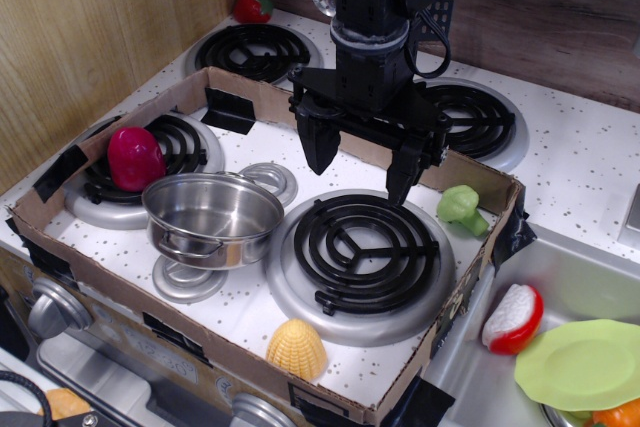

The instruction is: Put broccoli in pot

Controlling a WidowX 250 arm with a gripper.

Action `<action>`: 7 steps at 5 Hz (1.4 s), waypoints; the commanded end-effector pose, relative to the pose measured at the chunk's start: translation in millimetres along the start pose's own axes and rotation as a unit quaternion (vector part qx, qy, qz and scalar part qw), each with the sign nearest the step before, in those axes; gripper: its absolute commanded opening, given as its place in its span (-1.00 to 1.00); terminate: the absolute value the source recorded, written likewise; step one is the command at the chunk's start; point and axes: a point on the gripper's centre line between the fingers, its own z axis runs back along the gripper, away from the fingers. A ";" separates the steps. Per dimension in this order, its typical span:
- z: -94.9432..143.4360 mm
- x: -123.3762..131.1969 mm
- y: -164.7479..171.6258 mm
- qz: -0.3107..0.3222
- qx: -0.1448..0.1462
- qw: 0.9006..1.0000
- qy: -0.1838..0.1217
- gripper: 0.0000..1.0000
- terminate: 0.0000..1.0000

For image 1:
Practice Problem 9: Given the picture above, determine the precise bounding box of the front right black burner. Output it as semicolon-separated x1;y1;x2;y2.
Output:
265;190;456;347

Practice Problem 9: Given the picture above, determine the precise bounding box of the silver stove knob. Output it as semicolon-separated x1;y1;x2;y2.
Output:
230;393;288;427
28;278;93;339
240;162;298;207

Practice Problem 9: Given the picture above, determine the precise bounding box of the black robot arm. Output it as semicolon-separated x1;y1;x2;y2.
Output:
288;0;451;205

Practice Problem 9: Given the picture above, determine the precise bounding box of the black burner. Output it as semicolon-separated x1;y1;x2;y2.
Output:
183;24;324;85
421;78;529;172
265;190;456;347
64;112;224;230

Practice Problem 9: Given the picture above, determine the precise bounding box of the green plastic plate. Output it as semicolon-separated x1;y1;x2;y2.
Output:
514;319;639;412

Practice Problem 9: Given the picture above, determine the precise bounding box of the black hanging spatula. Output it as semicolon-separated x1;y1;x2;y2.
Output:
419;0;455;41

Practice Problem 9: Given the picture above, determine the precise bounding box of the cardboard fence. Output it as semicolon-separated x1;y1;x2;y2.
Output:
1;68;535;426

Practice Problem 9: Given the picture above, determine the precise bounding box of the green toy broccoli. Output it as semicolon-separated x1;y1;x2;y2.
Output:
436;185;489;236

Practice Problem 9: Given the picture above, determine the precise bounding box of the left silver stove knob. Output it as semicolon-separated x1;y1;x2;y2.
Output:
28;278;93;339

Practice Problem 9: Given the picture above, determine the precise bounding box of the back right black burner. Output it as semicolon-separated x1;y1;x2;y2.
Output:
421;78;529;172

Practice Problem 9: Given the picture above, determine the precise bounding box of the orange toy vegetable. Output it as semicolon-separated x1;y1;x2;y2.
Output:
585;401;639;427

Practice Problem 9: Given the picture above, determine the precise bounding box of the stainless steel pot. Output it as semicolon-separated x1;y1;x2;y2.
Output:
142;173;284;270

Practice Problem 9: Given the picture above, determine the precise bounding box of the front left black burner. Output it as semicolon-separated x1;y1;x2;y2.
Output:
64;112;224;230

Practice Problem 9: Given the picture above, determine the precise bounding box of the red toy pepper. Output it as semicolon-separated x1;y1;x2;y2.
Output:
107;127;167;193

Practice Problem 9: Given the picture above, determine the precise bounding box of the black cable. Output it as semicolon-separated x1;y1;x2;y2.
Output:
0;369;53;427

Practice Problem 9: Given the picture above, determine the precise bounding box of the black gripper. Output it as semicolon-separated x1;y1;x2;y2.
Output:
288;39;449;205

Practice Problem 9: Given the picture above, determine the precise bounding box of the silver centre stove knob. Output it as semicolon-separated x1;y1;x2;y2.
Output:
240;162;298;207

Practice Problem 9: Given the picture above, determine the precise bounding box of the red white toy food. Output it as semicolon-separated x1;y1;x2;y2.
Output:
481;284;544;355

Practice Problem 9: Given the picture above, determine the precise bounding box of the orange toy at bottom left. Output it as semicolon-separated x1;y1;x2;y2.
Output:
45;388;91;420

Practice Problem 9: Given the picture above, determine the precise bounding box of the middle silver stove knob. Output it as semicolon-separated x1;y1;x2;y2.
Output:
230;393;288;427

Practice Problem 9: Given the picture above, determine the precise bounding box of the back left black burner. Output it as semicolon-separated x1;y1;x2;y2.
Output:
183;24;324;85

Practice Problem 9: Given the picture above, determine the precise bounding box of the red toy strawberry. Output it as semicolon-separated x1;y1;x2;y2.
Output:
233;0;274;24

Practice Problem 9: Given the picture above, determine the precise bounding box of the yellow toy corn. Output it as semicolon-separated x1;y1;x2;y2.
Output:
266;319;327;381

